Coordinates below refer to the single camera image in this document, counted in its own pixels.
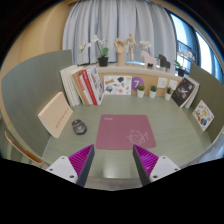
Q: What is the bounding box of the white card with stickers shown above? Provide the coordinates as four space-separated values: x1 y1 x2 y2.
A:
103 75 133 96

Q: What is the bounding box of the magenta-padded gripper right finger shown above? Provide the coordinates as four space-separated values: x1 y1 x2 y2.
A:
132 144 181 187

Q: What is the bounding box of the cream book with red text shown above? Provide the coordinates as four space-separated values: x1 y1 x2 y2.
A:
37 91 74 139

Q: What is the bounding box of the wooden artist mannequin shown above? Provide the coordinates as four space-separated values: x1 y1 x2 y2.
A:
123 32 141 63

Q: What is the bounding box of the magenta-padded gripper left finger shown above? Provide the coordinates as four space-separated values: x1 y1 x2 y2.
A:
45 143 96 188

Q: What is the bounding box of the black cover magazine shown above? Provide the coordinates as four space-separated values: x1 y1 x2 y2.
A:
171 77 196 108

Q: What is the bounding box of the white paperback book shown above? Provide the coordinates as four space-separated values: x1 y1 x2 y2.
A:
68 66 83 107

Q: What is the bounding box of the thick white book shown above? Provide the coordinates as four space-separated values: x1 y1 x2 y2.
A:
59 65 78 108

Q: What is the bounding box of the thin red-and-white spine book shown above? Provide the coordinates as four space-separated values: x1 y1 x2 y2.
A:
78 74 95 106

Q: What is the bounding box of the wooden hand model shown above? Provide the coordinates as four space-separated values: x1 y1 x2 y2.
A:
113 37 129 67

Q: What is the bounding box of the pink wooden horse figure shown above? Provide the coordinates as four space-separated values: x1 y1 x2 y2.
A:
140 50 158 69

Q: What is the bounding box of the round purple sticker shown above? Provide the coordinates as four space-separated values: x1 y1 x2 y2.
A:
131 76 145 92

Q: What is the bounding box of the white wall socket plate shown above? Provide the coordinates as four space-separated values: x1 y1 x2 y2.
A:
168 79 179 91
157 77 168 89

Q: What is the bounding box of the white orchid in black pot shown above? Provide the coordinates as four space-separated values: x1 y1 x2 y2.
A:
139 39 153 56
173 49 196 78
78 34 110 67

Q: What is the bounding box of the wooden desk ledge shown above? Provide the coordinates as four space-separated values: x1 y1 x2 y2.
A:
94 63 185 98

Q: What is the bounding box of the black wooden horse figure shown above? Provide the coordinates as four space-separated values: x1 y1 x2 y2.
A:
157 54 172 70

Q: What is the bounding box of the dark grey computer mouse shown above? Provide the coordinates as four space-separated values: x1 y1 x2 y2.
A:
71 118 88 136

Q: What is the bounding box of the colourful picture card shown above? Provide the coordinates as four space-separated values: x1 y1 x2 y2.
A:
192 99 215 132

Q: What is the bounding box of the pink mouse pad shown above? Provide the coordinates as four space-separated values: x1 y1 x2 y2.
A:
95 114 157 151

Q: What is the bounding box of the small succulent in white pot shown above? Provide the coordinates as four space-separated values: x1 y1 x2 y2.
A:
136 84 146 99
164 86 173 101
148 85 158 99

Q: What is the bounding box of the light grey curtain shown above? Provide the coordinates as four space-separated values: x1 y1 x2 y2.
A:
62 0 177 66

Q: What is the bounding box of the grey felt divider panel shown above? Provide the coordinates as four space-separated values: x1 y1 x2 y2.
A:
189 63 224 143
0 49 75 158

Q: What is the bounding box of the window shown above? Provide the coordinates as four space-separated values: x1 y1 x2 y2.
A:
169 13 223 84

